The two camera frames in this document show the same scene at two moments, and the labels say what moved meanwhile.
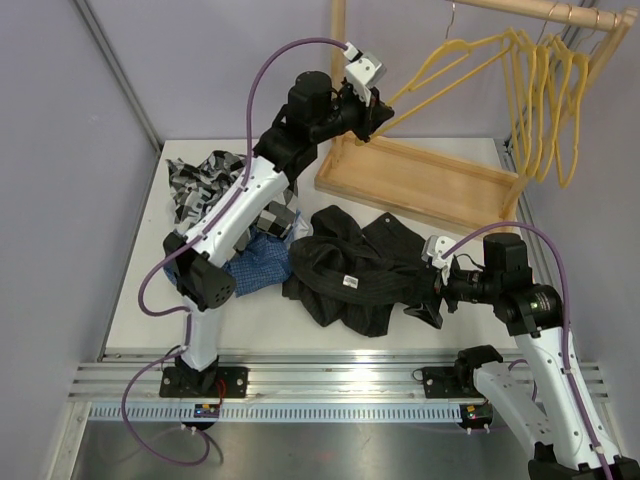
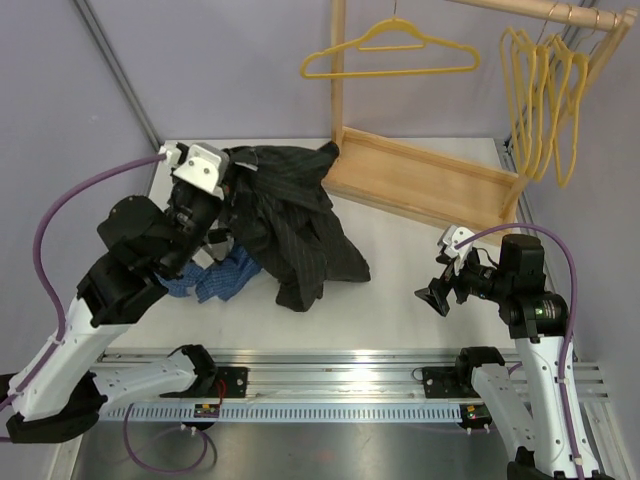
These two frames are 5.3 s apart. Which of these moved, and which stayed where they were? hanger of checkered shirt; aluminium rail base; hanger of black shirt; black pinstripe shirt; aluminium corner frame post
Moved: hanger of black shirt; black pinstripe shirt
Stayed: aluminium rail base; aluminium corner frame post; hanger of checkered shirt
